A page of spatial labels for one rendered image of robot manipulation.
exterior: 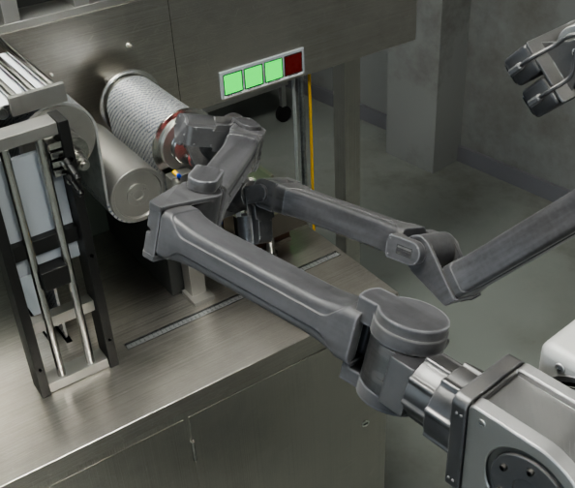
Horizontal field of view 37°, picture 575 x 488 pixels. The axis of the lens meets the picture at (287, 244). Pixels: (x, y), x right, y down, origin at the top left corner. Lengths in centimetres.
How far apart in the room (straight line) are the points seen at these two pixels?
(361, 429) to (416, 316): 126
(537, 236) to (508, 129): 273
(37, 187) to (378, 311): 81
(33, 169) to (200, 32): 71
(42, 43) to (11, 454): 84
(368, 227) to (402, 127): 270
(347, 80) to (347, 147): 22
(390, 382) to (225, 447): 103
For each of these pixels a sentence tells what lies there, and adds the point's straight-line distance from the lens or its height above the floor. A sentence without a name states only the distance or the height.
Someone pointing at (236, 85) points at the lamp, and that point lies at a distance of 218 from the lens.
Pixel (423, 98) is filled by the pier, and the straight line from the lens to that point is 401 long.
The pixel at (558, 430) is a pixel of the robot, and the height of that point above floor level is 150.
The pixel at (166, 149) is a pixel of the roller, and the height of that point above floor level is 126.
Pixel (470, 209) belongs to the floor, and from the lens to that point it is 388.
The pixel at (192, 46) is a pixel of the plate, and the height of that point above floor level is 130.
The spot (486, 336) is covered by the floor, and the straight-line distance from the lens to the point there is 320.
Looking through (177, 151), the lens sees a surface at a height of 125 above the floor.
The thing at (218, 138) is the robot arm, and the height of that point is 136.
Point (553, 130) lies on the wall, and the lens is 388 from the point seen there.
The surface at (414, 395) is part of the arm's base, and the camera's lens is 85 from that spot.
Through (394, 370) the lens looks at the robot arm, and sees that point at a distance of 87.
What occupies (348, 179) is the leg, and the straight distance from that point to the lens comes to 278.
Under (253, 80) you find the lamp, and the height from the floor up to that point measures 117.
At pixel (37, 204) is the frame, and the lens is 156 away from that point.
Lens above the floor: 206
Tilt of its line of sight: 34 degrees down
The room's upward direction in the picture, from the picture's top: 3 degrees counter-clockwise
